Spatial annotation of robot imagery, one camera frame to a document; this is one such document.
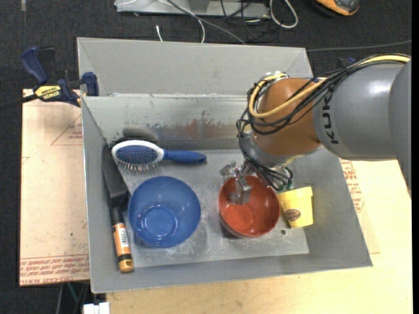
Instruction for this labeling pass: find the grey metal bin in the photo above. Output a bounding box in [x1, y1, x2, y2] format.
[77, 37, 374, 294]

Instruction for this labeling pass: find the blue and white hairbrush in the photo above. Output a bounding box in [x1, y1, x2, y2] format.
[111, 139, 208, 173]

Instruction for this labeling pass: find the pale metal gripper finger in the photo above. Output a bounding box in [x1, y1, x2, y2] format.
[238, 176, 253, 206]
[219, 161, 241, 205]

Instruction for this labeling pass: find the yellow plastic cup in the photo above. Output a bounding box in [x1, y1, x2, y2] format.
[277, 186, 315, 230]

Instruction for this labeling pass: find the black and orange scraper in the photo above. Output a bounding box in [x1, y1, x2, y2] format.
[101, 143, 136, 273]

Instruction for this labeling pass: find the blue plastic bowl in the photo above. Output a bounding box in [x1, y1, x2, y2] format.
[127, 175, 202, 249]

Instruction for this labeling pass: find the red plastic bowl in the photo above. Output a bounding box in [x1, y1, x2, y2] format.
[217, 174, 282, 239]

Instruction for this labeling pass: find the brown cardboard board, red print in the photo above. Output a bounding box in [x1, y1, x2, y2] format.
[19, 88, 381, 288]

